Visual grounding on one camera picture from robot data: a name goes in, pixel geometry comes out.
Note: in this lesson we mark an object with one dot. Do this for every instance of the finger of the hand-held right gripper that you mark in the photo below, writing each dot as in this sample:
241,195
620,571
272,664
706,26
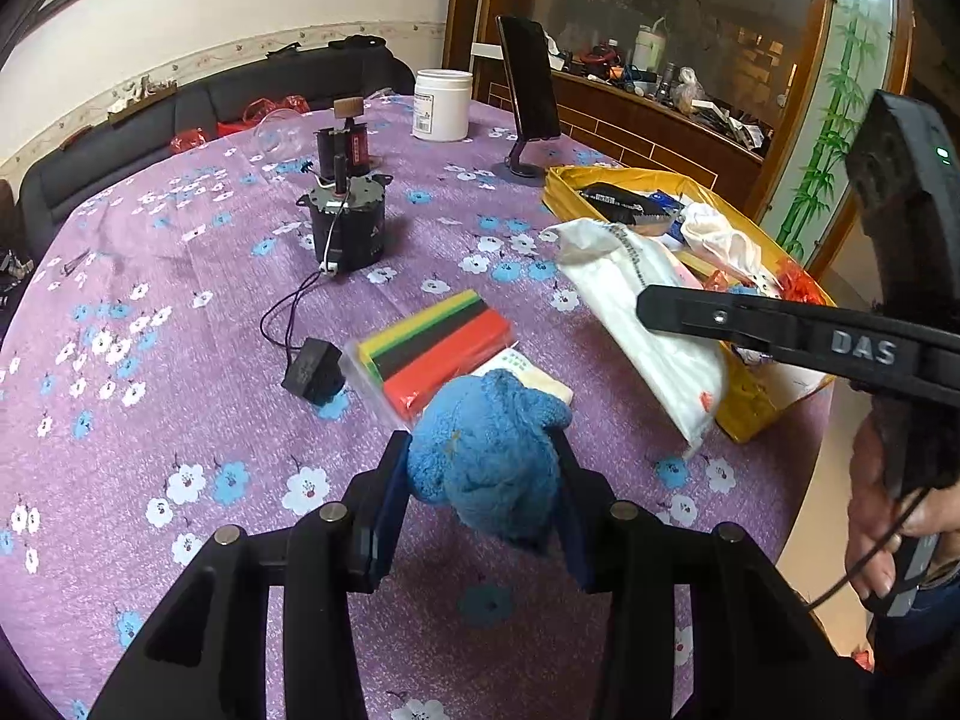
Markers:
750,322

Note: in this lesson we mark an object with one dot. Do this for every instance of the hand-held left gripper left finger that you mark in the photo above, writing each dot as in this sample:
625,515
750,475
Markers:
386,517

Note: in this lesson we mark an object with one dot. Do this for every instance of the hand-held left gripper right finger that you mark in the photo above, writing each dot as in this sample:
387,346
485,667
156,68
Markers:
577,540

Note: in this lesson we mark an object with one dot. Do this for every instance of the yellow cardboard box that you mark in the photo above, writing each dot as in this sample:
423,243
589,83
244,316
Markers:
750,397

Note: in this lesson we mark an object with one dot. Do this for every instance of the white soft plastic pack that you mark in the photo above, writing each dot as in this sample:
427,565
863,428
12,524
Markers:
667,375

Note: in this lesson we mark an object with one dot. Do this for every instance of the blue fluffy towel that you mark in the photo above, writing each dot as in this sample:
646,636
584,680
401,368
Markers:
480,465

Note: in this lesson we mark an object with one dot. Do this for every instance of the person's right hand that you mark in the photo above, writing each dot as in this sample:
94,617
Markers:
870,525

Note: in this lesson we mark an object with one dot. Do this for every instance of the crumpled red plastic bag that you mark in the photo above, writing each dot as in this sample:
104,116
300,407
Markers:
795,281

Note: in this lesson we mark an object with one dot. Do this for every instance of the bamboo painted glass panel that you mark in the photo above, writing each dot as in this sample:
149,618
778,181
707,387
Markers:
832,127

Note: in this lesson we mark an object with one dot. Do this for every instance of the white green print pack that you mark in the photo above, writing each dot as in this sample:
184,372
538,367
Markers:
540,382

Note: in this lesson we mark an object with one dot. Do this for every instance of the black power adapter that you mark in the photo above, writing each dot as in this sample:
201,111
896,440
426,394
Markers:
311,371

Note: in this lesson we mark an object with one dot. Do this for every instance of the multicolour sponge pack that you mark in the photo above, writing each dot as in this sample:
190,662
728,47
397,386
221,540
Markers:
435,345

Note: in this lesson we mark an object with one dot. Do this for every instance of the pile of cabinet clutter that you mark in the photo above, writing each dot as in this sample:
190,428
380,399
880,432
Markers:
712,112

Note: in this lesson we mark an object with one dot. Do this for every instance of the wooden cabinet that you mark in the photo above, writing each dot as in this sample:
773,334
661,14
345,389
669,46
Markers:
637,127

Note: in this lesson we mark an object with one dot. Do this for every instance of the grey phone stand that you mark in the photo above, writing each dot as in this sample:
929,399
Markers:
525,169

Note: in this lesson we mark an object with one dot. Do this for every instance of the purple floral tablecloth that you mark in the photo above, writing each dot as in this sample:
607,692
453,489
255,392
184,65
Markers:
187,315

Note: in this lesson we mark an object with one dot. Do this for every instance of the black cylindrical motor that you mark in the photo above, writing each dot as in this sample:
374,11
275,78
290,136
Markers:
352,232

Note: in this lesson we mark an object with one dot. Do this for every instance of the white plastic jug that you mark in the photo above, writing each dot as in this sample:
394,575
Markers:
649,45

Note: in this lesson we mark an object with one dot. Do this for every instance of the black smartphone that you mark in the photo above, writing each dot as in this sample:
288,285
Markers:
532,82

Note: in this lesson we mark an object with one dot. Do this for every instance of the black red component box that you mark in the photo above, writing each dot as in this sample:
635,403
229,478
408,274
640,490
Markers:
352,150

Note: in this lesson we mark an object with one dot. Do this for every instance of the white plastic jar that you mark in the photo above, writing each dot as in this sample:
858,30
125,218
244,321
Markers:
442,109

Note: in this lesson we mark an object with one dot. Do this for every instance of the cork stopper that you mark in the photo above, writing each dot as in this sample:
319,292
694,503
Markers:
347,108

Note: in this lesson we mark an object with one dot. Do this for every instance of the black sofa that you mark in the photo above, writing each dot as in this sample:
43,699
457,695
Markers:
112,142

